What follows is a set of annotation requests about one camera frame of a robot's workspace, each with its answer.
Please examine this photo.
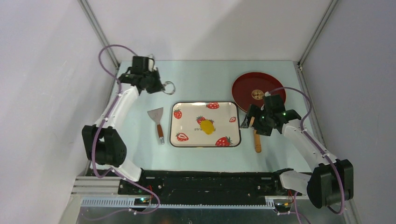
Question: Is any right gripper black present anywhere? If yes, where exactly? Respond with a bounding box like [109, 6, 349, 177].
[240, 104, 273, 136]

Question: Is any round metal cutter ring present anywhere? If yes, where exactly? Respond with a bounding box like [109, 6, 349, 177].
[163, 81, 176, 95]

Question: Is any metal scraper wooden handle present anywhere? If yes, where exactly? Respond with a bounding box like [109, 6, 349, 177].
[147, 107, 165, 145]

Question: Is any yellow dough piece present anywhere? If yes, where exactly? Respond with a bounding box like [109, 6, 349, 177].
[200, 120, 215, 135]

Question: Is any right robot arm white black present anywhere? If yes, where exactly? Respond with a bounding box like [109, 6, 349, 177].
[241, 94, 354, 209]

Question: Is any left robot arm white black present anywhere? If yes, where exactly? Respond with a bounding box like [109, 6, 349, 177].
[82, 55, 165, 194]

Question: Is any round red plate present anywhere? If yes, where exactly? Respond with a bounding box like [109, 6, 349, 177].
[231, 72, 283, 112]

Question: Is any strawberry pattern white tray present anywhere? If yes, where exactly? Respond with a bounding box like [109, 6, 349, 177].
[170, 102, 241, 147]

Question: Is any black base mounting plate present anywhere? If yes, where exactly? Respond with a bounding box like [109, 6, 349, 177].
[137, 170, 294, 206]

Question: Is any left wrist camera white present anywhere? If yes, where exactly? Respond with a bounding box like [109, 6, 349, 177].
[148, 54, 156, 71]

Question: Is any aluminium frame rail front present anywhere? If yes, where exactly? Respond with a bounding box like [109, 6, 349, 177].
[71, 176, 354, 211]

